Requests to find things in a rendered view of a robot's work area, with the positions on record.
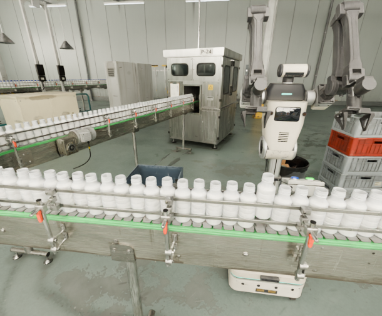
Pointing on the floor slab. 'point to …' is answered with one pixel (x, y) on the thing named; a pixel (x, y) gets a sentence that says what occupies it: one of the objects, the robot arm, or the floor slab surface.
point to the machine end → (205, 91)
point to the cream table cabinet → (37, 106)
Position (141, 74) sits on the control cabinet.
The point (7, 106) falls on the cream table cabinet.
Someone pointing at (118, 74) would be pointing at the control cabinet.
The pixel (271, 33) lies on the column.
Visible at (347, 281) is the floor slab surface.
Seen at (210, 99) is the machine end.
